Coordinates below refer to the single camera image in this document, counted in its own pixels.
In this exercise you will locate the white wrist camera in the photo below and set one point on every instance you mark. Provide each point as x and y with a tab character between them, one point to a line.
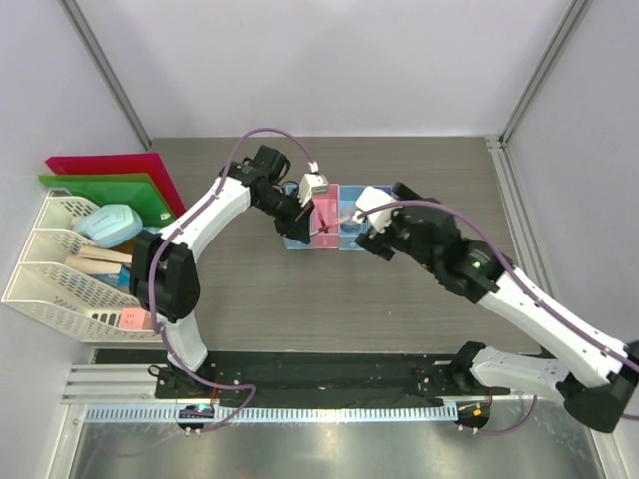
374	206
311	184

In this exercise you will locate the clear red pen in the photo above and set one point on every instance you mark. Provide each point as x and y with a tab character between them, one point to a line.
334	225

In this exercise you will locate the slotted cable duct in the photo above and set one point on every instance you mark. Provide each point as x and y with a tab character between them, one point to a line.
196	413

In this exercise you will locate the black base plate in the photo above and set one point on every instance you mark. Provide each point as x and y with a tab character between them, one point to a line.
309	380

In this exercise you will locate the pink drawer box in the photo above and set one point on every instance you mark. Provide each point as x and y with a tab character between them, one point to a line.
329	204

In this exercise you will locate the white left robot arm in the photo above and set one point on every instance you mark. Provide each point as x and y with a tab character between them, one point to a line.
163	274

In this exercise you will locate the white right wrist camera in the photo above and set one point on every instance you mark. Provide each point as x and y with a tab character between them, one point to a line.
374	206

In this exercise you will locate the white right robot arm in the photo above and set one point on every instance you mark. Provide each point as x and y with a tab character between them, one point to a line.
590	373

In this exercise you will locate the light blue drawer box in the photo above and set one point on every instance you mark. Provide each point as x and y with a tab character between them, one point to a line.
348	195

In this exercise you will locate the green plastic folder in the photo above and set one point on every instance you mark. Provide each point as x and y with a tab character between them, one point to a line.
137	191

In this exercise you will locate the sky blue drawer box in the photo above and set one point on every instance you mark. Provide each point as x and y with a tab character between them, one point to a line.
290	188

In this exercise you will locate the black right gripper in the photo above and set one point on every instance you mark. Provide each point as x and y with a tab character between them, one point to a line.
378	241

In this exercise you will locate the beige wooden book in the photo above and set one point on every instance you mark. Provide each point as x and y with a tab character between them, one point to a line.
94	260

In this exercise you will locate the light blue headphone case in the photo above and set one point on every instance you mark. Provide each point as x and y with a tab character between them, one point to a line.
109	225

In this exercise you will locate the white mesh file organizer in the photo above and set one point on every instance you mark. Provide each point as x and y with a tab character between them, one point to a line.
43	288

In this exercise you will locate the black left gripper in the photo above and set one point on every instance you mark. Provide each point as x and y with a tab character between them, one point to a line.
297	226

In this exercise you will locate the magenta plastic folder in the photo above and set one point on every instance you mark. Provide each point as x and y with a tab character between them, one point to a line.
147	163

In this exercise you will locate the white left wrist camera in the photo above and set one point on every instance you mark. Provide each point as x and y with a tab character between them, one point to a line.
311	184

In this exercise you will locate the pink cube socket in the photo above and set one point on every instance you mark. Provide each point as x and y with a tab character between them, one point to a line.
135	319

